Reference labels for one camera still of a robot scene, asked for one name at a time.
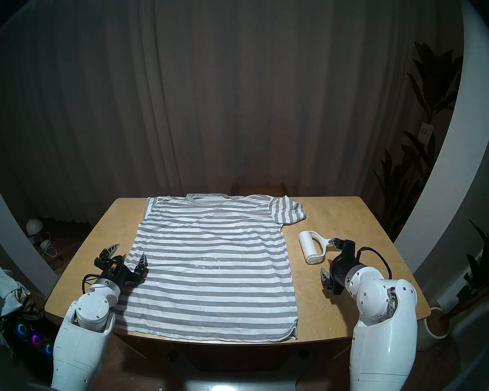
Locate beige pleated curtain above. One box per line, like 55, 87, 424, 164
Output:
0, 0, 436, 224

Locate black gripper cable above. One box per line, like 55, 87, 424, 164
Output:
357, 247, 393, 279
81, 273, 102, 295

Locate grey white striped t-shirt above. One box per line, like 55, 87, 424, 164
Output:
113, 193, 306, 343

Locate pile of cloth bags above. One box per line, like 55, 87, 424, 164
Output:
0, 256, 41, 346

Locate white plant pot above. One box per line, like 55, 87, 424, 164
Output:
416, 306, 451, 352

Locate white lamp cable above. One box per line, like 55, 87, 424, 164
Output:
43, 231, 64, 270

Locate white curved arch panel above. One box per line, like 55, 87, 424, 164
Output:
0, 154, 59, 297
393, 0, 489, 277

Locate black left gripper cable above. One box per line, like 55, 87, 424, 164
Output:
81, 273, 102, 295

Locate large white mushroom lamp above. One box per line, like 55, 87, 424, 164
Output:
26, 219, 44, 242

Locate dark potted plant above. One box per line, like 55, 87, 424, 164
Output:
440, 209, 489, 321

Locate computer case with RGB fans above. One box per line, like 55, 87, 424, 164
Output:
2, 309, 62, 370

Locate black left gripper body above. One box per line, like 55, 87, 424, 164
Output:
95, 257, 147, 288

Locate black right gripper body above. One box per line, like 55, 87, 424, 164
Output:
329, 239, 367, 295

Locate white lint roller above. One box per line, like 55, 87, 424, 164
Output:
299, 230, 343, 264

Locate tall dark leafy plant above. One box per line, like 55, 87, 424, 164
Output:
373, 42, 464, 232

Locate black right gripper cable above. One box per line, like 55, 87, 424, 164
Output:
357, 247, 393, 279

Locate wooden chair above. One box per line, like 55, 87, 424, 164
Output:
231, 183, 288, 197

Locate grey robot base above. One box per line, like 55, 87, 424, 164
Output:
183, 378, 300, 391

